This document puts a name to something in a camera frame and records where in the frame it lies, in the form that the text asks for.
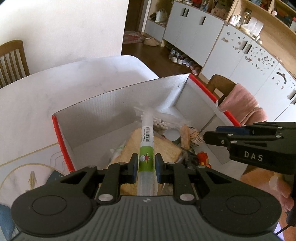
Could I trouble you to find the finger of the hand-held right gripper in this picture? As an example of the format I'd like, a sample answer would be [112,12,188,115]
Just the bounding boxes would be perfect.
[216,125,255,137]
[203,130,281,147]

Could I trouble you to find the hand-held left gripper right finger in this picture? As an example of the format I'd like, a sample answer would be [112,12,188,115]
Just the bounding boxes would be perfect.
[154,153,234,204]

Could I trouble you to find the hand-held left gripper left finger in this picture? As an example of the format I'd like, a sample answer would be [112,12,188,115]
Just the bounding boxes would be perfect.
[60,153,139,204]

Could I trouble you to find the white tube green label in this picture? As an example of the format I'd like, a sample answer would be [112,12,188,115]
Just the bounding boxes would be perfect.
[136,110,156,197]

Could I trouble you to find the yellow sponge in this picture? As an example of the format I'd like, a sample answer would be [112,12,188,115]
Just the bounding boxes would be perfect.
[107,128,183,196]

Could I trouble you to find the cartoon plush toy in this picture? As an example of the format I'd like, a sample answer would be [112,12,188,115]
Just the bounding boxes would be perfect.
[180,125,205,149]

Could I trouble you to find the clear plastic bag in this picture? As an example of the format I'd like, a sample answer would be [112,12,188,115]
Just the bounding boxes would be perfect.
[110,141,126,160]

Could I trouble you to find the orange toy figure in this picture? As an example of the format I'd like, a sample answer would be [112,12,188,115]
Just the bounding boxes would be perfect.
[196,152,212,168]

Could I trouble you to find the grey round tin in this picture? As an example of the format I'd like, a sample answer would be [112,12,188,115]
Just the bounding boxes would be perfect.
[164,128,181,143]

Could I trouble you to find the cotton swab bag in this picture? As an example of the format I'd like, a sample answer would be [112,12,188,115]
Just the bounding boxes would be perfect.
[134,105,192,135]

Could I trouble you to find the red cardboard box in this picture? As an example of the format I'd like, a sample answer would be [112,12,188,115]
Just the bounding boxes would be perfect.
[51,74,241,173]

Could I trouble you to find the person's right hand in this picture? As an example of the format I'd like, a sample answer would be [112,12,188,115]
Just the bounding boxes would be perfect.
[240,168,294,211]

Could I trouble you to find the white cabinet with stickers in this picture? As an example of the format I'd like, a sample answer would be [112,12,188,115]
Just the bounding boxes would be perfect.
[200,23,296,121]

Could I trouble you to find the row of shoes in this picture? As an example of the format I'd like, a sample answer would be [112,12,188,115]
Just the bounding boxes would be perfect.
[169,47,201,75]

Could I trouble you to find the round fish print table mat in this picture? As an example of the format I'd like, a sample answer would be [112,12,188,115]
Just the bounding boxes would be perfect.
[0,142,70,207]

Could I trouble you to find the beige slippers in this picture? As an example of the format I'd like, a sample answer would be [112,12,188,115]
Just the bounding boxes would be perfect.
[144,37,160,47]

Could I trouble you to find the patterned door rug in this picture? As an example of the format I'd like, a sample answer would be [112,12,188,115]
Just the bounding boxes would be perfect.
[122,31,145,44]

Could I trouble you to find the white tote bag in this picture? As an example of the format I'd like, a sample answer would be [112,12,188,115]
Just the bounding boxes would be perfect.
[156,9,167,22]

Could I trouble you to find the wooden slat back chair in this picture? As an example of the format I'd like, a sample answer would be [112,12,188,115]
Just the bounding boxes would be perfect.
[0,40,30,88]

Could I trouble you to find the white wooden wall cabinet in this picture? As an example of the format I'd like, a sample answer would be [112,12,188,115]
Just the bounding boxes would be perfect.
[144,0,296,70]

